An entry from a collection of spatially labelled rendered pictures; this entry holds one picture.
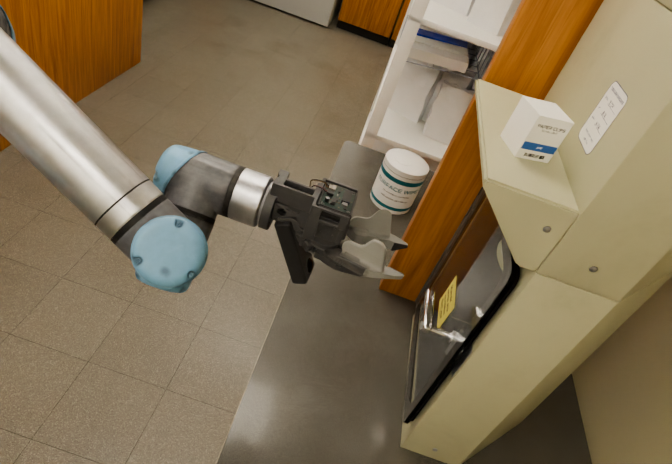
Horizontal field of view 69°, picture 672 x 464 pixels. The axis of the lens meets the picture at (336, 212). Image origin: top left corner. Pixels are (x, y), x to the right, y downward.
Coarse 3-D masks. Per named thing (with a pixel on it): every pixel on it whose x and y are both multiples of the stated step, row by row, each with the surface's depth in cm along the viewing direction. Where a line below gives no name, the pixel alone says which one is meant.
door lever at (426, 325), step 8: (424, 296) 83; (432, 296) 83; (424, 304) 81; (432, 304) 81; (424, 312) 80; (432, 312) 80; (424, 320) 78; (432, 320) 79; (424, 328) 77; (432, 328) 77; (440, 328) 78; (440, 336) 78; (448, 336) 77
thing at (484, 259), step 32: (480, 224) 85; (448, 256) 98; (480, 256) 79; (512, 256) 66; (480, 288) 73; (416, 320) 105; (448, 320) 83; (480, 320) 69; (416, 352) 95; (448, 352) 76; (416, 384) 87
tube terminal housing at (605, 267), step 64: (640, 0) 59; (576, 64) 72; (640, 64) 54; (576, 128) 64; (640, 128) 50; (576, 192) 58; (640, 192) 52; (576, 256) 59; (640, 256) 57; (512, 320) 66; (576, 320) 64; (448, 384) 77; (512, 384) 74; (448, 448) 87
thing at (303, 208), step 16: (288, 176) 68; (272, 192) 66; (288, 192) 65; (304, 192) 65; (320, 192) 66; (336, 192) 67; (352, 192) 68; (272, 208) 66; (288, 208) 67; (304, 208) 66; (320, 208) 63; (336, 208) 65; (352, 208) 66; (304, 224) 68; (320, 224) 66; (336, 224) 66; (304, 240) 68; (320, 240) 67; (336, 240) 67
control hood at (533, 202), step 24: (480, 96) 74; (504, 96) 77; (480, 120) 68; (504, 120) 70; (480, 144) 63; (504, 144) 63; (504, 168) 58; (528, 168) 60; (552, 168) 62; (504, 192) 56; (528, 192) 55; (552, 192) 57; (504, 216) 57; (528, 216) 57; (552, 216) 56; (576, 216) 56; (528, 240) 59; (552, 240) 58; (528, 264) 61
